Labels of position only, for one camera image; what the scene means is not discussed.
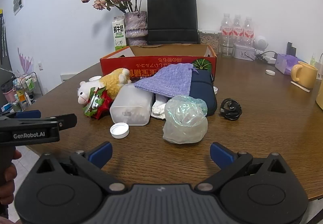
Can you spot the person's left hand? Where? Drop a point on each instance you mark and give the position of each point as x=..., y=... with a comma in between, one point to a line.
x=9, y=176

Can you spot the white paper strip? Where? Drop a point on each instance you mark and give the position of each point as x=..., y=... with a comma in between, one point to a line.
x=300, y=87

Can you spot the small clear spray bottle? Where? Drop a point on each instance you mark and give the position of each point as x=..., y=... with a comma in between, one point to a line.
x=313, y=60

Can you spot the red green foil ornament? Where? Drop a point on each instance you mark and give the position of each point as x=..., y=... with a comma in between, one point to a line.
x=101, y=106

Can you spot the red cardboard box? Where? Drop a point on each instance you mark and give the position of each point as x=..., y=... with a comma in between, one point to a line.
x=141, y=64

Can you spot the clear container of pellets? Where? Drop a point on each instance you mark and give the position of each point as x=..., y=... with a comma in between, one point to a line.
x=209, y=41

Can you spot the wooden desktop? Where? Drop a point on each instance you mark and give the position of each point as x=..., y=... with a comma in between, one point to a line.
x=252, y=138

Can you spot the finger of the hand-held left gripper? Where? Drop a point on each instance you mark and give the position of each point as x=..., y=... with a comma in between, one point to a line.
x=68, y=123
x=27, y=114

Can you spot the clear drinking glass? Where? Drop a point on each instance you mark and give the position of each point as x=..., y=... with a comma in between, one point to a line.
x=227, y=50

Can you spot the white green milk carton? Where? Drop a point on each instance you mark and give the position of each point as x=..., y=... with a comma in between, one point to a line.
x=118, y=35

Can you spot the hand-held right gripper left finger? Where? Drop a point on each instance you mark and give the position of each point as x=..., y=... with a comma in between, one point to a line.
x=103, y=154

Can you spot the white round camera device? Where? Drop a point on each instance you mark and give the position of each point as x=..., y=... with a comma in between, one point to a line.
x=260, y=42

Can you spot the iridescent plastic bag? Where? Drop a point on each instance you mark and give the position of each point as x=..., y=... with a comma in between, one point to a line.
x=184, y=123

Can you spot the white tissue box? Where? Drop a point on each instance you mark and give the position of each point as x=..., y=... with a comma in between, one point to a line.
x=243, y=52

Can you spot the white crumpled tissue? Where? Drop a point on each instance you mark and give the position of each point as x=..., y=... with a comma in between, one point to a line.
x=159, y=110

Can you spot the yellow mug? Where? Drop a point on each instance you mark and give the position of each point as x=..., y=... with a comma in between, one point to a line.
x=306, y=75

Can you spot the purple marbled vase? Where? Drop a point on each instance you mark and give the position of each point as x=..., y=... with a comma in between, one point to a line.
x=136, y=25

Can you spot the purple fabric pouch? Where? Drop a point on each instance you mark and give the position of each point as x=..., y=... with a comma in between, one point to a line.
x=166, y=80

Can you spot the plush hamster toy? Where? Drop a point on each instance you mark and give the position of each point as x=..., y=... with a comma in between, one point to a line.
x=113, y=80

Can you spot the small white round lid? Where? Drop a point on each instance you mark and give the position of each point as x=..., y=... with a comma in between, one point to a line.
x=270, y=72

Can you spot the white bottle cap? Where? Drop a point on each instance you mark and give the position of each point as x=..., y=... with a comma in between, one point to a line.
x=95, y=78
x=119, y=130
x=216, y=90

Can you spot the purple tissue pack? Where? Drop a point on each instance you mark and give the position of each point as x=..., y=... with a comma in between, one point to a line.
x=285, y=62

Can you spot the black upright device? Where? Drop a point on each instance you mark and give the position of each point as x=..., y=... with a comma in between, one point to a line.
x=291, y=48

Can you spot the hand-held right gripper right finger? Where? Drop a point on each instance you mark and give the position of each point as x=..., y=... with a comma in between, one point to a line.
x=219, y=154

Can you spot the purple feather wall decoration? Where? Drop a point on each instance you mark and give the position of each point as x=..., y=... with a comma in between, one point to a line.
x=25, y=61

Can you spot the clear water bottle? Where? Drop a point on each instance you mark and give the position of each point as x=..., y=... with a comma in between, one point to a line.
x=226, y=30
x=248, y=32
x=238, y=31

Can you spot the pale yellow container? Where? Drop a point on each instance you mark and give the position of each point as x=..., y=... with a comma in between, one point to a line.
x=320, y=98

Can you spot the black paper bag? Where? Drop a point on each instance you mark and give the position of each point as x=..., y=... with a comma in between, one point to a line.
x=171, y=17

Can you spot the navy zip pouch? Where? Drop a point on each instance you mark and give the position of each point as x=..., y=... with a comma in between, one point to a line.
x=201, y=88

